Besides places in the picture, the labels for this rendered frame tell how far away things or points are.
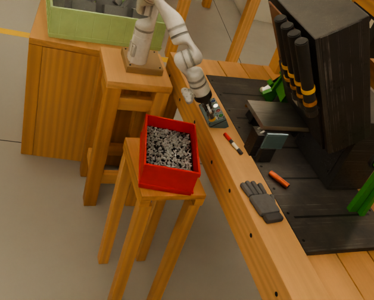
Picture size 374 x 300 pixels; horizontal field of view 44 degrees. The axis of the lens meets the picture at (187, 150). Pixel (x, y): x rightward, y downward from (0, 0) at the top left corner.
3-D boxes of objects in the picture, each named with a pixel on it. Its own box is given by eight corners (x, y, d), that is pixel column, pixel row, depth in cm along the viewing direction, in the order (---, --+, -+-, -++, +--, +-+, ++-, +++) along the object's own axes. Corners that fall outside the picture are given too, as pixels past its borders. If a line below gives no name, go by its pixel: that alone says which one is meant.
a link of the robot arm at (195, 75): (186, 91, 182) (207, 83, 181) (173, 61, 171) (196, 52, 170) (183, 81, 186) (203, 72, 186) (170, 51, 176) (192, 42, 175)
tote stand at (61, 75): (20, 153, 284) (29, 37, 237) (32, 105, 323) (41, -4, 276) (131, 168, 302) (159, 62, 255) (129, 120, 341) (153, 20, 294)
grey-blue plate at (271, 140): (255, 162, 189) (268, 135, 180) (253, 158, 190) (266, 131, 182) (275, 162, 192) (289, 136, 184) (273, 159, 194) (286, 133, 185)
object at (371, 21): (361, 57, 184) (381, 22, 175) (340, 36, 196) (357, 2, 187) (385, 60, 189) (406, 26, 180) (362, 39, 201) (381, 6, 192)
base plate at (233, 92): (303, 256, 158) (305, 252, 157) (204, 77, 235) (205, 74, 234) (396, 248, 174) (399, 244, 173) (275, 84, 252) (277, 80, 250)
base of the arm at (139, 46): (130, 64, 224) (137, 33, 214) (125, 54, 231) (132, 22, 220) (148, 65, 228) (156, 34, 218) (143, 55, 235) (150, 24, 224)
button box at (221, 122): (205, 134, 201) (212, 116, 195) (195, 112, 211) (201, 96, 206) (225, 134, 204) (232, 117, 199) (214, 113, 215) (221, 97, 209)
